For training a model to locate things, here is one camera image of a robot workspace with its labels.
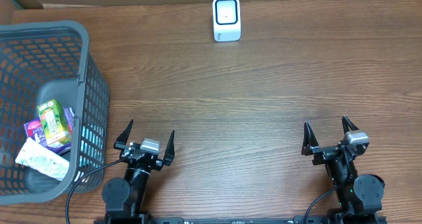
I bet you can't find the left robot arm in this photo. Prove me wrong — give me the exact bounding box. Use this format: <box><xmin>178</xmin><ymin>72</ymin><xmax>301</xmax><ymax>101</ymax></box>
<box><xmin>98</xmin><ymin>121</ymin><xmax>175</xmax><ymax>224</ymax></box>

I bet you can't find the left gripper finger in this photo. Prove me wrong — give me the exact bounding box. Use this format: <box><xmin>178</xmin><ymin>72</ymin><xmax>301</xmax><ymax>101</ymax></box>
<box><xmin>163</xmin><ymin>130</ymin><xmax>175</xmax><ymax>166</ymax></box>
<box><xmin>115</xmin><ymin>119</ymin><xmax>133</xmax><ymax>145</ymax></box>

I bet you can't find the purple sanitary pad pack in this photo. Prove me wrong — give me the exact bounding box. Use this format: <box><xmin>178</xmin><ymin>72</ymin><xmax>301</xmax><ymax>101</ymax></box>
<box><xmin>24</xmin><ymin>107</ymin><xmax>75</xmax><ymax>155</ymax></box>

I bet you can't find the green drink carton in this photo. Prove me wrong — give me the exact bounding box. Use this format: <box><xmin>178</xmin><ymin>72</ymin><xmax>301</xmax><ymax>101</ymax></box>
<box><xmin>37</xmin><ymin>99</ymin><xmax>71</xmax><ymax>149</ymax></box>

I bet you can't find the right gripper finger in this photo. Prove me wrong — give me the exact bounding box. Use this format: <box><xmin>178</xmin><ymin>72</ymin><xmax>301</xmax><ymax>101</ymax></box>
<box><xmin>301</xmin><ymin>122</ymin><xmax>319</xmax><ymax>155</ymax></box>
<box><xmin>342</xmin><ymin>115</ymin><xmax>359</xmax><ymax>134</ymax></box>

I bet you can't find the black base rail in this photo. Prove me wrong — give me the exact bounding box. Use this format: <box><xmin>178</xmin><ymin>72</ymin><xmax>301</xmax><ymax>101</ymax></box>
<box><xmin>93</xmin><ymin>215</ymin><xmax>387</xmax><ymax>224</ymax></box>

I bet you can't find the white cosmetic tube gold cap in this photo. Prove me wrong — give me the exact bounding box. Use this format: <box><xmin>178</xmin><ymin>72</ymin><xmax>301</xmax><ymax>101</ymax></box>
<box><xmin>15</xmin><ymin>138</ymin><xmax>69</xmax><ymax>181</ymax></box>

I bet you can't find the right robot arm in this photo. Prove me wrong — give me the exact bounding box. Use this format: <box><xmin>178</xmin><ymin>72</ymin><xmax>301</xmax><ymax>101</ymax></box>
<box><xmin>297</xmin><ymin>116</ymin><xmax>387</xmax><ymax>224</ymax></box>

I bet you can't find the grey plastic shopping basket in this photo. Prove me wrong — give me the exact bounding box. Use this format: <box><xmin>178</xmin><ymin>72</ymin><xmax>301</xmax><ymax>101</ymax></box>
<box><xmin>1</xmin><ymin>20</ymin><xmax>109</xmax><ymax>205</ymax></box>

